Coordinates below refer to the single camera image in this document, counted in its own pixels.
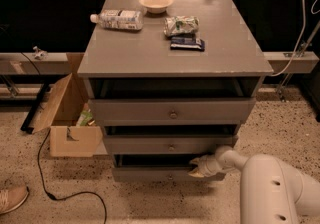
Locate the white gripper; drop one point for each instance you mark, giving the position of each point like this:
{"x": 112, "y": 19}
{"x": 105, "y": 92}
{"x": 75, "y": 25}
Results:
{"x": 205, "y": 165}

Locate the grey bottom drawer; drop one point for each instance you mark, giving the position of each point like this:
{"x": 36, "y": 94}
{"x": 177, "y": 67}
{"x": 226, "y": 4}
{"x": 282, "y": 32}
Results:
{"x": 158, "y": 167}

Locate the grey drawer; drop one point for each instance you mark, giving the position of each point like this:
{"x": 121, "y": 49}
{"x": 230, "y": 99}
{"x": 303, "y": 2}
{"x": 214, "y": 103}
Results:
{"x": 167, "y": 145}
{"x": 158, "y": 167}
{"x": 171, "y": 112}

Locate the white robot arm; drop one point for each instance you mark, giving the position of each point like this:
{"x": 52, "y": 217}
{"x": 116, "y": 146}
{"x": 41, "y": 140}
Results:
{"x": 271, "y": 191}

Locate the grey middle drawer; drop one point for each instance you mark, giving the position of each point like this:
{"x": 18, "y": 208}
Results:
{"x": 167, "y": 145}

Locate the grey drawer cabinet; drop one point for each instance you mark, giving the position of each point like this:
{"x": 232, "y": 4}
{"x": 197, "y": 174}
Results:
{"x": 141, "y": 66}

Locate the grey top drawer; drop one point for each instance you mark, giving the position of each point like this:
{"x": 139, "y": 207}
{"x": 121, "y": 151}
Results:
{"x": 171, "y": 112}

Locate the open cardboard box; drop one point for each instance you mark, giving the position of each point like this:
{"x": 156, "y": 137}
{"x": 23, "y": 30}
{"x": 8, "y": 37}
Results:
{"x": 67, "y": 100}

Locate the green packet in box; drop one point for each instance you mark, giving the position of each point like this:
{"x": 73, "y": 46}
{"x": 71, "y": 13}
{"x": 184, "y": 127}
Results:
{"x": 84, "y": 118}

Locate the dark blue snack packet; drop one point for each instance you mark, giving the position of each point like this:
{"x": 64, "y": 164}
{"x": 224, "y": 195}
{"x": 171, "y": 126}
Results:
{"x": 187, "y": 43}

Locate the green white snack bag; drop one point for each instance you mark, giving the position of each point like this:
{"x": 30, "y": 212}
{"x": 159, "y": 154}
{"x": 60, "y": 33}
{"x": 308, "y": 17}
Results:
{"x": 179, "y": 25}

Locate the clear plastic water bottle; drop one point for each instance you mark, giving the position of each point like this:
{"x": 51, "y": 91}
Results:
{"x": 119, "y": 19}

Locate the white ceramic bowl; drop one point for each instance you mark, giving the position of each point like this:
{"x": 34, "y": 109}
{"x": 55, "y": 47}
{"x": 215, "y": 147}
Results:
{"x": 156, "y": 6}

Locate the black metal stand leg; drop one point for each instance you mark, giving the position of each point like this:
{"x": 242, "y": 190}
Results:
{"x": 25, "y": 127}

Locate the beige sneaker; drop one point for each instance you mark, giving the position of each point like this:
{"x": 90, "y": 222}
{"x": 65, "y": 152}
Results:
{"x": 13, "y": 198}

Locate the small clear plastic object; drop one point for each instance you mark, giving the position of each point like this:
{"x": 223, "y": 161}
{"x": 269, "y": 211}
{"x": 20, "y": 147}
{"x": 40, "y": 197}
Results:
{"x": 39, "y": 54}

